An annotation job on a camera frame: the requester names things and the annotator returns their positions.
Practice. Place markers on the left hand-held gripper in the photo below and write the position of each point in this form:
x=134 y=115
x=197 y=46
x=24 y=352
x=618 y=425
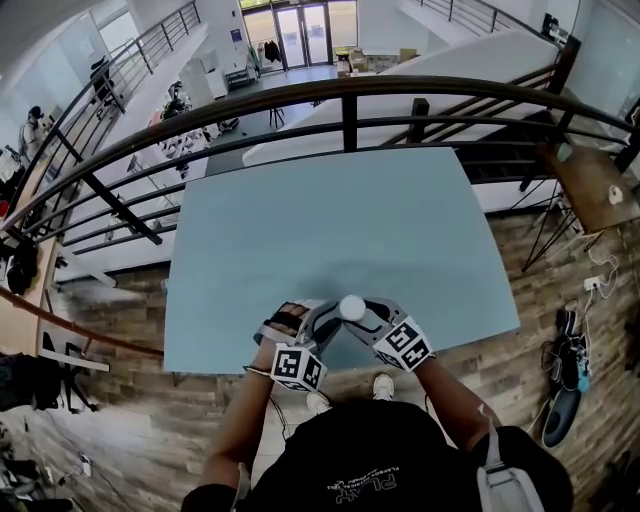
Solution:
x=300 y=367

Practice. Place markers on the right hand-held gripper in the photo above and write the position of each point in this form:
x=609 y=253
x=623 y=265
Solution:
x=405 y=345

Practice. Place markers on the small white bottle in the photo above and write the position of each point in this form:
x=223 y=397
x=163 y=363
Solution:
x=352 y=306

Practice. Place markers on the person's right forearm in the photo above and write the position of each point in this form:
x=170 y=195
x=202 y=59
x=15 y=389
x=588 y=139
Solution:
x=455 y=400

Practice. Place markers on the person's left forearm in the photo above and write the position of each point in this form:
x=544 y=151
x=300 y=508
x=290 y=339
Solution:
x=235 y=425

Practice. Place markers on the cardboard box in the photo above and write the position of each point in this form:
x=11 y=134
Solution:
x=358 y=60
x=410 y=54

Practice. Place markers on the person's left hand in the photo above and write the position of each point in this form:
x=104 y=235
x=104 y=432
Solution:
x=290 y=317

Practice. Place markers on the person's right white shoe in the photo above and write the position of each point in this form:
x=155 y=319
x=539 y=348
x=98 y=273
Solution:
x=384 y=387

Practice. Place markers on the person's white shoe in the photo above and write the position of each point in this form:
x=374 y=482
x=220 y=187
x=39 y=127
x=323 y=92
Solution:
x=384 y=387
x=318 y=403

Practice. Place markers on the person's left white shoe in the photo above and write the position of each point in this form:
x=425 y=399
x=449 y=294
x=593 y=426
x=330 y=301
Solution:
x=318 y=403

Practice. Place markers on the person's black shirt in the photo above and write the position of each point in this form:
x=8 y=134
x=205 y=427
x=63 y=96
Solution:
x=370 y=455

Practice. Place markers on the dark shoe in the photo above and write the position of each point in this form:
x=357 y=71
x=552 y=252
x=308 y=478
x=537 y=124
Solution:
x=567 y=317

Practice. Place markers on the black bag with teal trim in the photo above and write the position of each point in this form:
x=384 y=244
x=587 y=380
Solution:
x=570 y=362

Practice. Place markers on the black curved metal railing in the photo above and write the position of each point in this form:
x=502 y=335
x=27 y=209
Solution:
x=350 y=122

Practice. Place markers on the dark blue oval pouch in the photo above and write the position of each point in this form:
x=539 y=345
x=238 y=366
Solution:
x=562 y=420

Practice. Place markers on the black stool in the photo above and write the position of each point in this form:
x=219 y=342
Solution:
x=276 y=117

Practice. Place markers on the white power strip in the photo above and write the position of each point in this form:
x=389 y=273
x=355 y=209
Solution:
x=592 y=283
x=86 y=464

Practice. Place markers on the wooden coat stand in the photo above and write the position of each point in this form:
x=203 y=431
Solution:
x=100 y=336

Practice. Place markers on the small teal object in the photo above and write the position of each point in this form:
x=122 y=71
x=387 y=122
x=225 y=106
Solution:
x=564 y=151

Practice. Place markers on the brown wooden side table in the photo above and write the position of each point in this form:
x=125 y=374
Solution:
x=595 y=190

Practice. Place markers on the black bench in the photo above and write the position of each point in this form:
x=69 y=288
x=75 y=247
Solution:
x=241 y=80

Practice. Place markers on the cluster of black white equipment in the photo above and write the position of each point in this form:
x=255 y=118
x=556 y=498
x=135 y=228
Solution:
x=175 y=107

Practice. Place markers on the small white roll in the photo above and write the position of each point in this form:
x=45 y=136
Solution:
x=616 y=195

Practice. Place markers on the white cabinet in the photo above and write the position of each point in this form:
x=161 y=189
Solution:
x=202 y=77

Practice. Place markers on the dark hanging clothes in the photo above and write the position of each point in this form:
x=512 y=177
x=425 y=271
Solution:
x=272 y=51

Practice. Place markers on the glass entrance doors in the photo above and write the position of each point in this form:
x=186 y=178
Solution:
x=300 y=35

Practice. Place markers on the wooden desk with white legs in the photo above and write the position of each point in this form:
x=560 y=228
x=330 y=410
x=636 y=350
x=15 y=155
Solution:
x=25 y=325

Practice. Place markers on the black office chair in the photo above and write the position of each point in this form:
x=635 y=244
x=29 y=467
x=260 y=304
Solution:
x=106 y=85
x=30 y=380

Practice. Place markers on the black backpack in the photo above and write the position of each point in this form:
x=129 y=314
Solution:
x=22 y=267

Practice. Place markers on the black balcony railing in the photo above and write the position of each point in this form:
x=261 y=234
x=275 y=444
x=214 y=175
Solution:
x=69 y=146

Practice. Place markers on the black stair railing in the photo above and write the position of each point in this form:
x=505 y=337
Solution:
x=451 y=11

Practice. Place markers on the blue wall sign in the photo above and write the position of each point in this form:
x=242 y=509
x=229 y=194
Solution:
x=236 y=35

